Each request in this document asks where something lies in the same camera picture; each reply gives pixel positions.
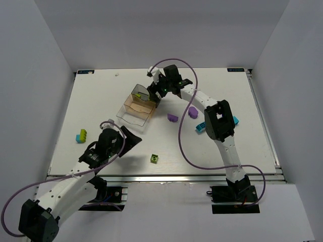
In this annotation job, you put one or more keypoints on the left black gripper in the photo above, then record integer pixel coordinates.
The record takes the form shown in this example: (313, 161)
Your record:
(122, 140)

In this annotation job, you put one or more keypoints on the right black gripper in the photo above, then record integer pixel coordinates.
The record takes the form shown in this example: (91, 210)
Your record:
(155, 92)

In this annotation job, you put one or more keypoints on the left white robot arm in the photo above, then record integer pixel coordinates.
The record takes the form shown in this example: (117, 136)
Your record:
(40, 220)

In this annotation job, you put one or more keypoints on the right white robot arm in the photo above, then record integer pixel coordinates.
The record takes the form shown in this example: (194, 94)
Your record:
(219, 121)

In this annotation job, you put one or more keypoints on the grey translucent container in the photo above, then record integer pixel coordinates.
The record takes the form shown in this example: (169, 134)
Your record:
(139, 89)

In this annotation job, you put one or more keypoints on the clear translucent container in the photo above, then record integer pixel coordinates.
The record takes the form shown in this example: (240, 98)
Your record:
(133, 120)

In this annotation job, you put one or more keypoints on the green square lego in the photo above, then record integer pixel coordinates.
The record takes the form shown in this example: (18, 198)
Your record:
(154, 158)

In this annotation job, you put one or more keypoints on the purple arched lego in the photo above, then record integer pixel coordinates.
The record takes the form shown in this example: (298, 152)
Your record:
(172, 118)

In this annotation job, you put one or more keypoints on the purple rounded lego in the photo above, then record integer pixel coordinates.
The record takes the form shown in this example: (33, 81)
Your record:
(193, 112)

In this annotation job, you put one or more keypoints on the blue printed lego brick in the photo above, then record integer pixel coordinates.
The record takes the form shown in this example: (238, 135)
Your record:
(200, 127)

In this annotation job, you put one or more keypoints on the left corner label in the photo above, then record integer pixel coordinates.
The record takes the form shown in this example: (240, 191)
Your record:
(85, 72)

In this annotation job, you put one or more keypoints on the corner label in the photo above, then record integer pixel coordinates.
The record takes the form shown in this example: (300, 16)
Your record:
(85, 72)
(235, 70)

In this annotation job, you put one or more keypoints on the right corner label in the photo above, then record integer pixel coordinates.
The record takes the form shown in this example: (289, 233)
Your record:
(235, 70)

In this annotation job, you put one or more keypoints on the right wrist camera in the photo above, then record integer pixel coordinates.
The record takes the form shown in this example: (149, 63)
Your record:
(154, 72)

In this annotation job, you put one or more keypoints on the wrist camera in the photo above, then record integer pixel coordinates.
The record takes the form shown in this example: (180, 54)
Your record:
(108, 124)
(154, 72)

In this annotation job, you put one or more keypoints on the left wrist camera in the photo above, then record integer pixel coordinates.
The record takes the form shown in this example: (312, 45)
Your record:
(108, 124)

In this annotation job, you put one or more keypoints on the aluminium table rail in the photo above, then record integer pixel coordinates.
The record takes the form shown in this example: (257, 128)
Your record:
(271, 178)

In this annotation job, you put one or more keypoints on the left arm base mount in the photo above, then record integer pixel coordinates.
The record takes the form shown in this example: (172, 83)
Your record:
(108, 198)

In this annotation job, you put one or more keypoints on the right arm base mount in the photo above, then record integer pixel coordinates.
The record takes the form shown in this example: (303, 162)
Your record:
(225, 201)

